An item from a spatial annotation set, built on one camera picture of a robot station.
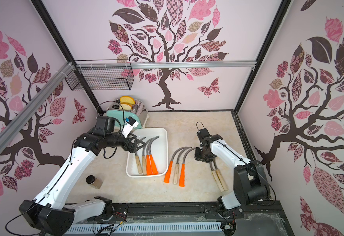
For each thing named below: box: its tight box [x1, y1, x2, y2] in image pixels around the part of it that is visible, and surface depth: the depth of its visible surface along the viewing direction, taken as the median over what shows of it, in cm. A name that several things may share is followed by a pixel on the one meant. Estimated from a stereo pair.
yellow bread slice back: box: [119, 95, 136, 105], surface depth 102 cm
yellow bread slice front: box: [118, 103, 134, 111], surface depth 100 cm
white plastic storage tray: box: [125, 127, 169, 178], surface depth 94 cm
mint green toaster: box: [105, 99, 147, 130], surface depth 101 cm
